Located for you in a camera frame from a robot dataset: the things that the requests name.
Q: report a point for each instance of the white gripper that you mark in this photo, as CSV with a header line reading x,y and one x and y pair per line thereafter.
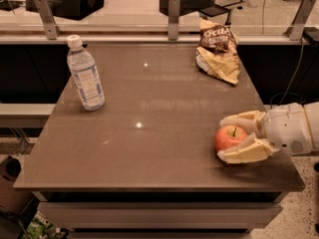
x,y
286,128

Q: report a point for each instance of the red apple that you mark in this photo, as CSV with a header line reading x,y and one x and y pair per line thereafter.
x,y
229,136

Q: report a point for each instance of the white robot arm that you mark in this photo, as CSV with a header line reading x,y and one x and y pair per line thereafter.
x,y
291,129

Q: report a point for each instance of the clear blue-label plastic bottle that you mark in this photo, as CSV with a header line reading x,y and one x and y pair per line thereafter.
x,y
82,66

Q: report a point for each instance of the crumpled chip bag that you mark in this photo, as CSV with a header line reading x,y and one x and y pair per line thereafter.
x,y
216,53

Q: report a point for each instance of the grey drawer front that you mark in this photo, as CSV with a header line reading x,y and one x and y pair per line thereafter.
x,y
135,215

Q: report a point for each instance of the green patterned bag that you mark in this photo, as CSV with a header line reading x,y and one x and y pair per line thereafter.
x,y
42,228

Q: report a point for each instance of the brown bin at left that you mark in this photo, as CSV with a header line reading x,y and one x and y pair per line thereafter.
x,y
11,200

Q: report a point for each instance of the right metal glass bracket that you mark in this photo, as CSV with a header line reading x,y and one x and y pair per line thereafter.
x,y
295,31

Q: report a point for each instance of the metal glass bracket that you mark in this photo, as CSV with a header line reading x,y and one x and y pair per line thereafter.
x,y
173,19
52,31
295,31

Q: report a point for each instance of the middle metal glass bracket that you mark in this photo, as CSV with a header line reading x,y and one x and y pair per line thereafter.
x,y
173,19

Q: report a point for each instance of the left metal glass bracket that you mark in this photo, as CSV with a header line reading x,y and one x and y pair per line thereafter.
x,y
52,31

